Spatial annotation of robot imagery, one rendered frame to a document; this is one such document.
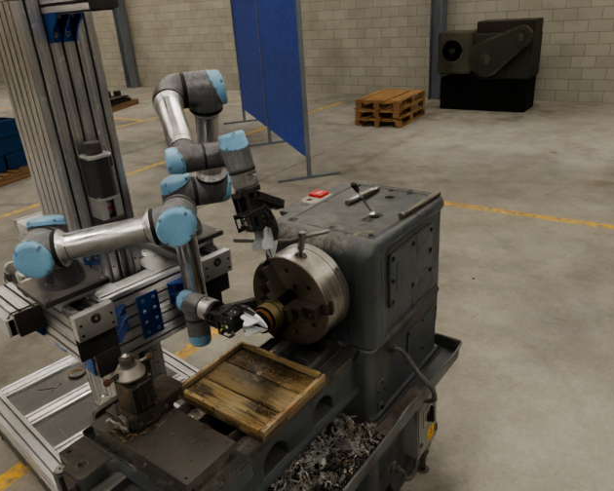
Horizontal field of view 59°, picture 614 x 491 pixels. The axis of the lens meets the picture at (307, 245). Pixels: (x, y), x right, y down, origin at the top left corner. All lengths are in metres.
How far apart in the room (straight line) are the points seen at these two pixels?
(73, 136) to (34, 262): 0.52
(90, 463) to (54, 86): 1.18
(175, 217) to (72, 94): 0.64
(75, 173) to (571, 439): 2.46
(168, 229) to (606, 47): 10.18
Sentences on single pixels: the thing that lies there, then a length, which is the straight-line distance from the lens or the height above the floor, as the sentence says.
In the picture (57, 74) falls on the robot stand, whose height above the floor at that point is 1.80.
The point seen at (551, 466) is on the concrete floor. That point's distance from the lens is 2.84.
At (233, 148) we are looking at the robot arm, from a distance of 1.46.
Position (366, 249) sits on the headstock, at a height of 1.24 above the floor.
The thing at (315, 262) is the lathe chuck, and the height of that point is 1.22.
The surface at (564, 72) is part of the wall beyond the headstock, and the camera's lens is 11.40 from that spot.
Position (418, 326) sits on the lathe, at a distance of 2.21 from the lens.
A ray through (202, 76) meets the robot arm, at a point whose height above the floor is 1.76.
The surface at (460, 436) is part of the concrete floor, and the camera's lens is 2.88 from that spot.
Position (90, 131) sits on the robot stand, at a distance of 2.09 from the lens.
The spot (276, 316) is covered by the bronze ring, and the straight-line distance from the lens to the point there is 1.67.
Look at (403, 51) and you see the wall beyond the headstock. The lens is 12.32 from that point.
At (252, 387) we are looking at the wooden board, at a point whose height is 0.88.
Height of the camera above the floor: 1.96
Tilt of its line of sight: 24 degrees down
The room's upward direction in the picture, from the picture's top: 4 degrees counter-clockwise
